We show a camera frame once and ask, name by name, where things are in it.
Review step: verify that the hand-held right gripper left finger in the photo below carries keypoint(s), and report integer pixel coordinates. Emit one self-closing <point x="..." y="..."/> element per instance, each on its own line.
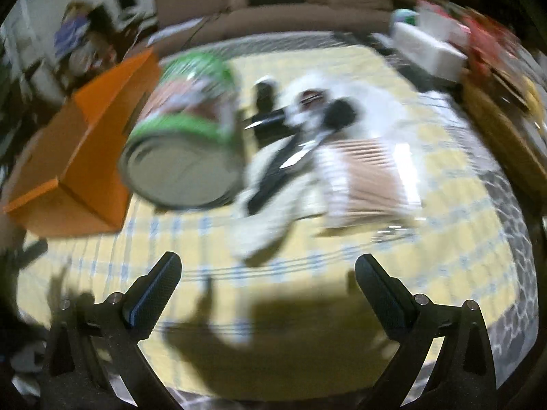
<point x="143" y="307"/>

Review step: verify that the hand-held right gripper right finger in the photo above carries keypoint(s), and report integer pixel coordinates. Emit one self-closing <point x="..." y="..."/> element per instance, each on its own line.
<point x="386" y="303"/>

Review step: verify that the clear plastic swab pack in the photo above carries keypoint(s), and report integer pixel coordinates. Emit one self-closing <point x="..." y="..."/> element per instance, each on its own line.
<point x="371" y="179"/>

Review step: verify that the white fluffy towel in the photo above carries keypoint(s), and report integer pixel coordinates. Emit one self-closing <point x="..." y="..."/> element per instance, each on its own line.
<point x="265" y="230"/>

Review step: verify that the black brush with white bristles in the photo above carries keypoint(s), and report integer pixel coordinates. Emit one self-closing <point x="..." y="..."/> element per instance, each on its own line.
<point x="342" y="113"/>
<point x="269" y="183"/>

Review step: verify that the orange cardboard box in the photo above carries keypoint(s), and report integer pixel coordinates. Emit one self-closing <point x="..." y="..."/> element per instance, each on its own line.
<point x="85" y="145"/>

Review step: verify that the green labelled can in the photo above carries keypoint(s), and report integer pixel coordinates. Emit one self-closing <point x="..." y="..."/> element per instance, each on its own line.
<point x="179" y="136"/>

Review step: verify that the black bottle with white cap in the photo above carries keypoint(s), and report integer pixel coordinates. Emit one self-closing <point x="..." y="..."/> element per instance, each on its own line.
<point x="266" y="98"/>

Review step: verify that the yellow plaid cloth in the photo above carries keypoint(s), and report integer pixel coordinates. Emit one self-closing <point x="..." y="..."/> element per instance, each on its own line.
<point x="427" y="264"/>

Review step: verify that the woven wicker basket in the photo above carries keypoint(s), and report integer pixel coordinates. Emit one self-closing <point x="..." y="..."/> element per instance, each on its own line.
<point x="495" y="128"/>

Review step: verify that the white tissue box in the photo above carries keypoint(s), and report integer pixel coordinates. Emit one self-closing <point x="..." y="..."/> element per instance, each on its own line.
<point x="427" y="51"/>

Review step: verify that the stack of blue boxes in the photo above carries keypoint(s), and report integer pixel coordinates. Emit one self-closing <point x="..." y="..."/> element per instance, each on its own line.
<point x="70" y="36"/>

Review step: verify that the pile of red snack packets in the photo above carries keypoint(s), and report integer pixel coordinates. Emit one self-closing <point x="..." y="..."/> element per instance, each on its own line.
<point x="487" y="38"/>

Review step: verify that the green and purple container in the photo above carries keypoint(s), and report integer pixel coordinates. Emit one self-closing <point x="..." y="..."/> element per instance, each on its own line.
<point x="404" y="16"/>

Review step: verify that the brown sofa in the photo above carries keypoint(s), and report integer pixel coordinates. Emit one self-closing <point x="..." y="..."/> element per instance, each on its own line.
<point x="277" y="21"/>

